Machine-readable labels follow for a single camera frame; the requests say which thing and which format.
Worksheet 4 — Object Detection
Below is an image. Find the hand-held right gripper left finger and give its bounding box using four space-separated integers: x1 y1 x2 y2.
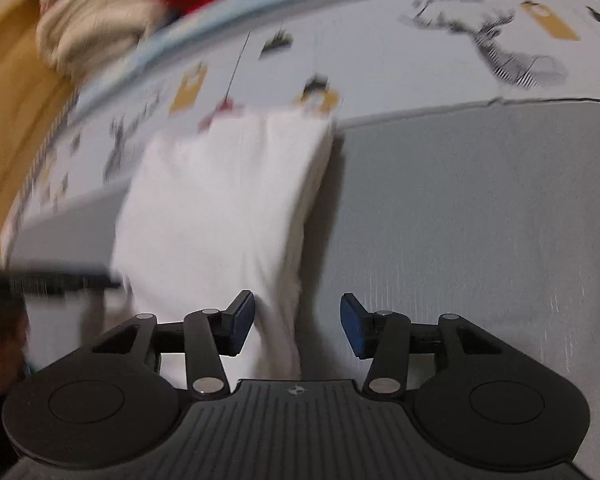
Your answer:
91 289 257 402

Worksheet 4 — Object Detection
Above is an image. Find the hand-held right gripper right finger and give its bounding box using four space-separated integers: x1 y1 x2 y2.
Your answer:
340 292 512 402

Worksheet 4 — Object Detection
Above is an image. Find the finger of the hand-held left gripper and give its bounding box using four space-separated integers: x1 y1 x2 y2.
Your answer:
10 259 122 297

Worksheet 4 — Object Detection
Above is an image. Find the white small shirt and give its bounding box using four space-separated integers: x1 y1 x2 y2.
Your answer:
111 109 337 392

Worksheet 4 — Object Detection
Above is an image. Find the person's left hand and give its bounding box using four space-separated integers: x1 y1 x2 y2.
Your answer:
0 317 32 397

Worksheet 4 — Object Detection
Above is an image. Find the grey bed sheet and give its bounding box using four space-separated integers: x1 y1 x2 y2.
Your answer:
10 96 600 480

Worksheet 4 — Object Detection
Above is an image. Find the cream knit garment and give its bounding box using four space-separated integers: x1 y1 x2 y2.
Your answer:
35 0 170 75

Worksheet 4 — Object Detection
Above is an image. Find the white deer print sheet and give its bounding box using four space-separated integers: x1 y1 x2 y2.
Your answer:
2 0 600 256

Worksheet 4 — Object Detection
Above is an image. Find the light blue blanket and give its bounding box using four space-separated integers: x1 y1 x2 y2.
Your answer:
125 0 600 92

